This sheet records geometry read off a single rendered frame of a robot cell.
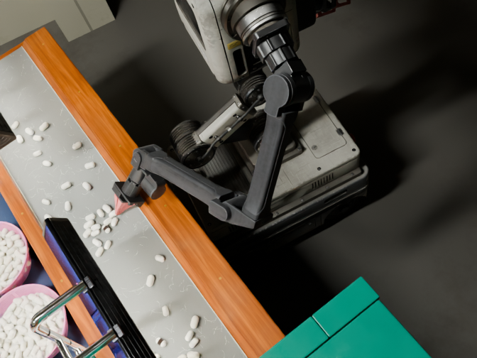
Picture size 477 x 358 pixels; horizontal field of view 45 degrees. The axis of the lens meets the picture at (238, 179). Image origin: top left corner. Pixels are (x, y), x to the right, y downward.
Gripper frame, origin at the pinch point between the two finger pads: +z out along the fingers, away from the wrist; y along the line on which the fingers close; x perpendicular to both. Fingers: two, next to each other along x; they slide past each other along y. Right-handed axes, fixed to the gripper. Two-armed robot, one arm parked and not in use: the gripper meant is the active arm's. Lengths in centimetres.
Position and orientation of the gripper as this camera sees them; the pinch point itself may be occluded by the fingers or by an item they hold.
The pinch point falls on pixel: (118, 212)
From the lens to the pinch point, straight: 193.1
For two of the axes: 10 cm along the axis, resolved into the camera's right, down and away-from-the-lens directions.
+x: 6.4, -0.1, 7.7
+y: 5.9, 6.5, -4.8
